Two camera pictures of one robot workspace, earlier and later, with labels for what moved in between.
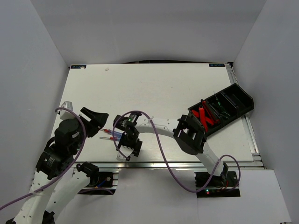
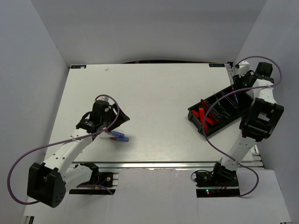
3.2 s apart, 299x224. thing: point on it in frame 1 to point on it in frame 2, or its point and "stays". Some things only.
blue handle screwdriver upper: x=116 y=134 stays
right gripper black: x=137 y=148 to x=237 y=80
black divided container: x=215 y=113 stays
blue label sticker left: x=78 y=66 stays
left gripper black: x=98 y=119 to x=122 y=118
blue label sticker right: x=216 y=65 stays
